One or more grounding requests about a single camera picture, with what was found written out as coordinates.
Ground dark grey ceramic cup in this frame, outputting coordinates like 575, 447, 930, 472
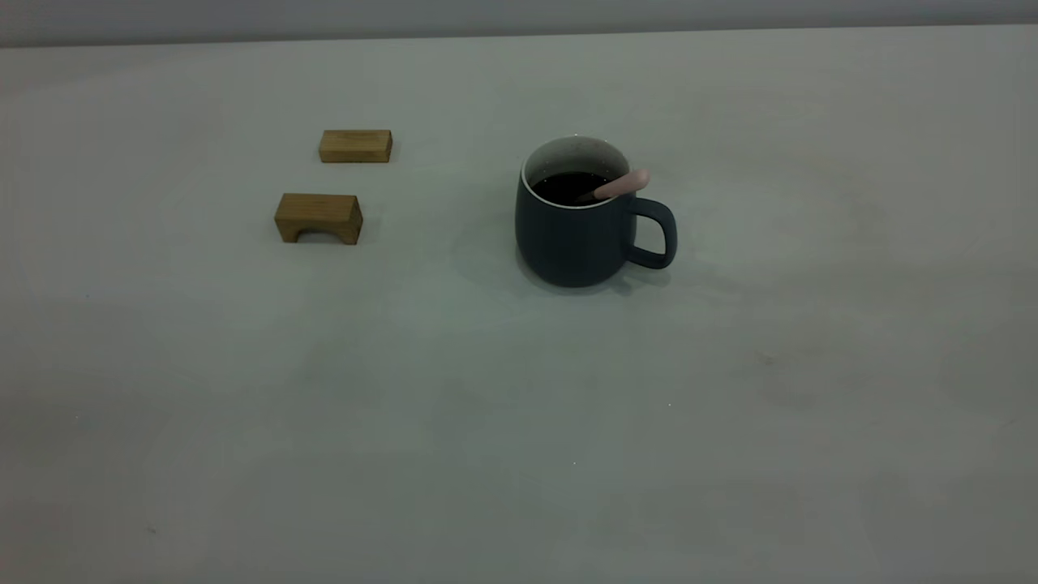
514, 135, 678, 288

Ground pink handled metal spoon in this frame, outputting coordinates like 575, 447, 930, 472
577, 169, 651, 204

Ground arched wooden block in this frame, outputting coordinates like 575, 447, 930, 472
274, 192, 363, 245

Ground flat wooden block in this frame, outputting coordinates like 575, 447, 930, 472
318, 129, 393, 164

